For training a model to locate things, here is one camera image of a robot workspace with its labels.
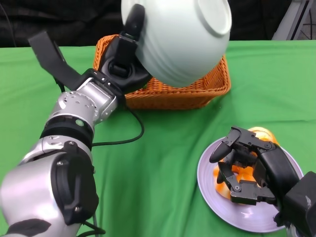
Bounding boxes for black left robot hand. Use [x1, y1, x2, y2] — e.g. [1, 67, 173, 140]
[100, 3, 153, 94]

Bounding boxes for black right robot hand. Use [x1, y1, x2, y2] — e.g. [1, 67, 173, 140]
[209, 126, 304, 205]

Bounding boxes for round orange bun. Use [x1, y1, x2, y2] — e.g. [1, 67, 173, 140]
[247, 126, 279, 147]

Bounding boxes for orange white twisted bread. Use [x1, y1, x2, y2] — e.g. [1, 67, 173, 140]
[213, 152, 259, 201]

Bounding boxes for pale grey-green bowl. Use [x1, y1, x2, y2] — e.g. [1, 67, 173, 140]
[120, 0, 233, 88]

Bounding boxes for orange wicker basket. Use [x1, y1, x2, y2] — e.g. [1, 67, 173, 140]
[93, 34, 232, 111]

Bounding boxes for lavender plate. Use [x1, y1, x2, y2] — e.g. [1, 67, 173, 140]
[197, 137, 304, 233]

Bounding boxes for black cloth backdrop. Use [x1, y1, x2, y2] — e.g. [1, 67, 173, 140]
[0, 0, 316, 47]

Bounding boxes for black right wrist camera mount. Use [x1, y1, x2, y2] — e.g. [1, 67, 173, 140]
[273, 171, 316, 232]

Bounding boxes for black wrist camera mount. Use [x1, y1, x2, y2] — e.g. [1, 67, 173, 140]
[28, 31, 87, 91]
[273, 171, 316, 232]

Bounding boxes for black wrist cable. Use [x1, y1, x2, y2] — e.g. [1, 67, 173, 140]
[79, 98, 145, 237]

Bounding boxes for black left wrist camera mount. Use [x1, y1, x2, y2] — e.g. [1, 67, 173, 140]
[28, 31, 87, 91]

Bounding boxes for grey aluminium frame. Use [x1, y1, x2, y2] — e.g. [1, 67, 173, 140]
[271, 0, 316, 40]

